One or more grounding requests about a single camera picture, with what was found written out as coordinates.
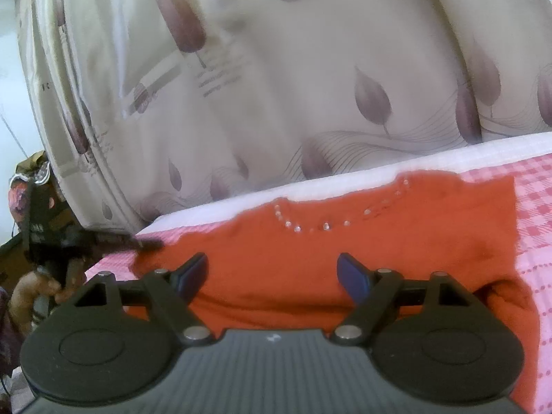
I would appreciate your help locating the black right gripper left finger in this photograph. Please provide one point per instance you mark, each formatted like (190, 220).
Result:
(113, 339)

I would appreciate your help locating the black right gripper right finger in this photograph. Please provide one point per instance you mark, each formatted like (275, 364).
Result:
(431, 338)

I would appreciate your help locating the red knitted sweater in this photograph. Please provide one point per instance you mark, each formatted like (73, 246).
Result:
(274, 266)

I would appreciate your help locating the cluttered items pile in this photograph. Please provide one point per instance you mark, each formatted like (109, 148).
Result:
(14, 265)

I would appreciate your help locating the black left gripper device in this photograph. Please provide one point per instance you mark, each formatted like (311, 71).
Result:
(52, 241)

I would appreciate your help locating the pink checkered bed sheet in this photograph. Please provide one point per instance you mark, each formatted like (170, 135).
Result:
(302, 370)

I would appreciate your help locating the beige leaf-patterned mattress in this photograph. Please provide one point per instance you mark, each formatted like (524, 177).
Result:
(146, 107)

